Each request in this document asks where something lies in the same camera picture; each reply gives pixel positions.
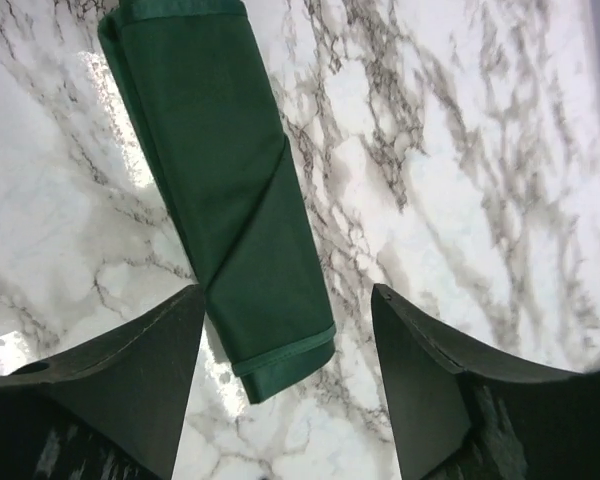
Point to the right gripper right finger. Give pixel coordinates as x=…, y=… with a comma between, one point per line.
x=461, y=409

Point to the dark green cloth napkin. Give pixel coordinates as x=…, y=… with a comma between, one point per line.
x=194, y=85

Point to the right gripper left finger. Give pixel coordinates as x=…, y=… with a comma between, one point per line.
x=110, y=408

